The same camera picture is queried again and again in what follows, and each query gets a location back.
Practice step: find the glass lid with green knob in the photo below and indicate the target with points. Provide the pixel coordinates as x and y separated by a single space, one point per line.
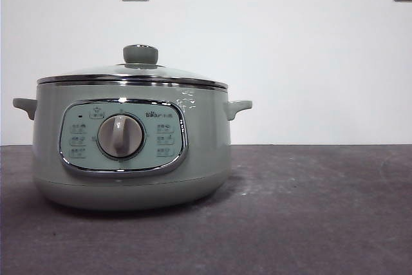
140 54

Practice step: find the pale green electric cooking pot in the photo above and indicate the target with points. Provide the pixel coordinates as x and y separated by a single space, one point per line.
207 146

